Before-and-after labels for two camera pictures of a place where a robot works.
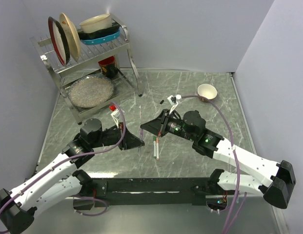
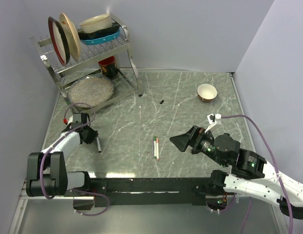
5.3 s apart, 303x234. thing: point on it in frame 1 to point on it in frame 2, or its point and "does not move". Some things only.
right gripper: x=155 y=126 to x=191 y=138
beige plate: x=73 y=38 does not move
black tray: x=82 y=36 does not move
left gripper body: x=112 y=136 to x=91 y=134
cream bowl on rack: x=96 y=23 does not move
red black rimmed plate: x=59 y=40 does not move
